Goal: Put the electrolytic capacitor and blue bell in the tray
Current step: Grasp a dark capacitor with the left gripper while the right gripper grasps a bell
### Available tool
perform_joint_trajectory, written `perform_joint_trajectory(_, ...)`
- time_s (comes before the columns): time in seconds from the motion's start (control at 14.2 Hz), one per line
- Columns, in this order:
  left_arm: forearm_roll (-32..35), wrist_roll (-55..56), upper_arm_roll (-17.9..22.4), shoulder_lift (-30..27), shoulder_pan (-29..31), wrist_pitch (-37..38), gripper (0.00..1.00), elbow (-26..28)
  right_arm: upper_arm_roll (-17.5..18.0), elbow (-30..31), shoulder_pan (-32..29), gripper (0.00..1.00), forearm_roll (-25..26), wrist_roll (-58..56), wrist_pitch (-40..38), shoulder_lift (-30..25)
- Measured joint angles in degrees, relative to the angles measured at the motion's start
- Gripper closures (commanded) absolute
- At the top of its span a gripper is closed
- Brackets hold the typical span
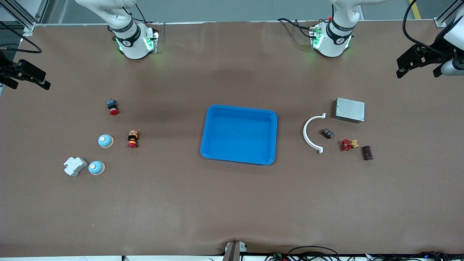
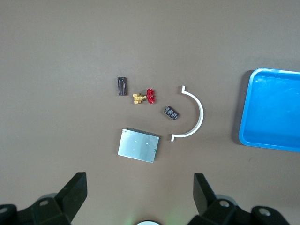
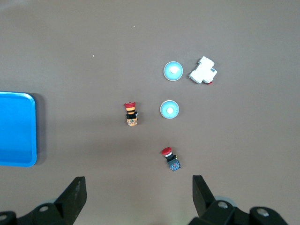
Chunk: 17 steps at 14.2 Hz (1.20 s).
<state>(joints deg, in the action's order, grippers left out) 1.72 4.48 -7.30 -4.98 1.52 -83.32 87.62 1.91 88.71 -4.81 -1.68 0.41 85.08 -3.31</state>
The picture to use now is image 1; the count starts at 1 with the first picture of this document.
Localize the silver metal power supply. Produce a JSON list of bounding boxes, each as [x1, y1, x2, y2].
[[334, 97, 365, 124]]

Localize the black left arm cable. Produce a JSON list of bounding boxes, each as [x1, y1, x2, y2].
[[402, 0, 453, 57]]

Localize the blue plastic tray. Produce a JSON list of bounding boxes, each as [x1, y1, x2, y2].
[[200, 105, 278, 166]]

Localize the white curved plastic bracket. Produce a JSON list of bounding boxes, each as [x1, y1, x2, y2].
[[303, 113, 327, 154]]

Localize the black left base cable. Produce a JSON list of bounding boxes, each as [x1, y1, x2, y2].
[[277, 17, 318, 39]]

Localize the black looped cable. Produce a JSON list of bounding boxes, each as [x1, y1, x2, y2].
[[287, 245, 341, 261]]

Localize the black right base cable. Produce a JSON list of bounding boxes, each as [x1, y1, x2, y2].
[[121, 4, 166, 37]]

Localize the black base cable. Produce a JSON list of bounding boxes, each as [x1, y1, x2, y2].
[[121, 4, 166, 37], [277, 17, 318, 39]]

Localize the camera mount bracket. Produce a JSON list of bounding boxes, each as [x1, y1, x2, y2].
[[222, 241, 249, 261]]

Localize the black cable bundle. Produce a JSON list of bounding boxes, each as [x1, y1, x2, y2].
[[364, 251, 464, 261]]

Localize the white circuit breaker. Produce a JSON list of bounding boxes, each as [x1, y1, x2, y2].
[[63, 156, 88, 177]]

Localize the red push button black body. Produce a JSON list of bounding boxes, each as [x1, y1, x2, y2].
[[106, 98, 120, 116]]

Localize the aluminium frame profile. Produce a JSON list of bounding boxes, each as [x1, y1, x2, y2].
[[0, 0, 50, 37], [434, 0, 464, 28]]

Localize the brass valve red handwheel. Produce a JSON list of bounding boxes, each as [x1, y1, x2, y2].
[[340, 139, 360, 152]]

